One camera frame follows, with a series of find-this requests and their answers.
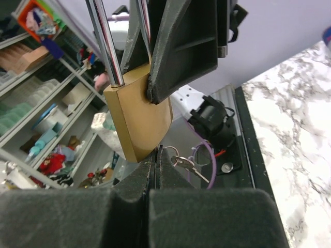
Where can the red bull can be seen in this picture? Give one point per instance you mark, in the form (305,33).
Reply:
(326,37)

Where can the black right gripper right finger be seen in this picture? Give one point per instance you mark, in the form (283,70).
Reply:
(228,217)

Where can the large brass padlock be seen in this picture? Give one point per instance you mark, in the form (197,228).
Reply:
(140,125)

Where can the storage shelving unit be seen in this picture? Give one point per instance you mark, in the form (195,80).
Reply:
(52,107)

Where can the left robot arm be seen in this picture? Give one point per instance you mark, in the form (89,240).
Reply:
(186,99)

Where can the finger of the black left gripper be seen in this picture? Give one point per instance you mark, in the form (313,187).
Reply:
(135,53)

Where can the silver key pair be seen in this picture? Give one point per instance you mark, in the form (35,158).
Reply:
(185,163)

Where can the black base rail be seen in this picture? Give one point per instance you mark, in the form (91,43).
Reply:
(240,155)

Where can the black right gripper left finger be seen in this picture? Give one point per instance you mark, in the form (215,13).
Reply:
(103,216)

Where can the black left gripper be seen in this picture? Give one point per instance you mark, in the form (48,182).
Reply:
(186,44)

